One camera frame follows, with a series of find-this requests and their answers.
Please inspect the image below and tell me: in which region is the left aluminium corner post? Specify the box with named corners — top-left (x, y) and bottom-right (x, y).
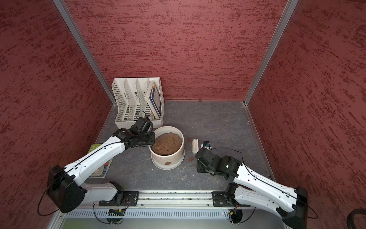
top-left (53, 0), bottom-right (116, 106)

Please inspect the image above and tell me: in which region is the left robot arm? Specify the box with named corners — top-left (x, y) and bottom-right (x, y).
top-left (45, 117), bottom-right (155, 213)

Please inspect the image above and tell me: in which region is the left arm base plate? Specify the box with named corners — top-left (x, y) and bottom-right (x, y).
top-left (98, 191), bottom-right (140, 207)

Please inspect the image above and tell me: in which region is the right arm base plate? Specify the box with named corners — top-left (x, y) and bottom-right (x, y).
top-left (211, 191), bottom-right (250, 208)

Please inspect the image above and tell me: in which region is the white blue scrub brush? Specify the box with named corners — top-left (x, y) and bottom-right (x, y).
top-left (192, 139), bottom-right (199, 155)

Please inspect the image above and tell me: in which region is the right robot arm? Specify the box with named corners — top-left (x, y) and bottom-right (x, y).
top-left (193, 148), bottom-right (309, 229)

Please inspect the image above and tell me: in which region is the book in organizer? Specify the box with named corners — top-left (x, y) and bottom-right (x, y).
top-left (144, 81), bottom-right (162, 120)

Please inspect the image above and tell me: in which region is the right aluminium corner post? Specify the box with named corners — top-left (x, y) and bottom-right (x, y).
top-left (244, 0), bottom-right (299, 106)

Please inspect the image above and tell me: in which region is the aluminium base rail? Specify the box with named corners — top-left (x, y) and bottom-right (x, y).
top-left (65, 189), bottom-right (289, 210)

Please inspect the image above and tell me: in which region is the aluminium corner post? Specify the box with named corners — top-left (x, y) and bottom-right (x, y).
top-left (244, 0), bottom-right (299, 106)
top-left (53, 0), bottom-right (116, 106)

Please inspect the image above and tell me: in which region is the white ceramic pot with mud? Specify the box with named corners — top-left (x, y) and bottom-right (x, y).
top-left (149, 126), bottom-right (185, 170)

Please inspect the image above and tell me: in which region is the white file organizer rack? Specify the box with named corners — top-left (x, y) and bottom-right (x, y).
top-left (112, 77), bottom-right (165, 129)

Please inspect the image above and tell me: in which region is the green book on table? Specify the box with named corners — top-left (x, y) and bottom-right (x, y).
top-left (88, 144), bottom-right (112, 178)

